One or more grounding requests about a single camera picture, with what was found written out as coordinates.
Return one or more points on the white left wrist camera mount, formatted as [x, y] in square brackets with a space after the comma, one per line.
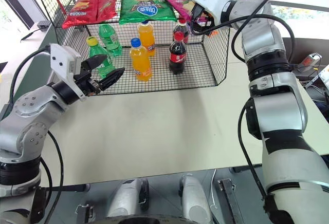
[61, 57]

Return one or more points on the cola bottle red cap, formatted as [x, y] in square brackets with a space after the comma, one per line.
[186, 35]
[177, 55]

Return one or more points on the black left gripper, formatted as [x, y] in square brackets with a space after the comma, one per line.
[84, 80]

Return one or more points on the red chip bag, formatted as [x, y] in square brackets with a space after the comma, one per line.
[109, 3]
[81, 8]

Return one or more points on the silver rounded robot leg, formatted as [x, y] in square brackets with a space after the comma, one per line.
[126, 198]
[194, 201]

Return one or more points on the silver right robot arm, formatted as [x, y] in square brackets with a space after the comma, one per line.
[280, 105]

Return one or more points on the dark rounded robot waist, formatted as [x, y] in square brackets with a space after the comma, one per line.
[144, 221]

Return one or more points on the green soda bottle yellow cap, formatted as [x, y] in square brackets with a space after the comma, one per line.
[99, 53]

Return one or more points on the orange soda bottle blue cap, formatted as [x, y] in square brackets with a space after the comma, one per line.
[146, 36]
[140, 64]

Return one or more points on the grey red electronic device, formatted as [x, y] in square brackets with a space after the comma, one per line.
[309, 62]

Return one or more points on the green chip bag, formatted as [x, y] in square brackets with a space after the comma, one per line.
[146, 5]

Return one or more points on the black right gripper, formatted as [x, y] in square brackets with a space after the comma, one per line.
[199, 12]

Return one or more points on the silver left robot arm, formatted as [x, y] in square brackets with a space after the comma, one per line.
[28, 121]

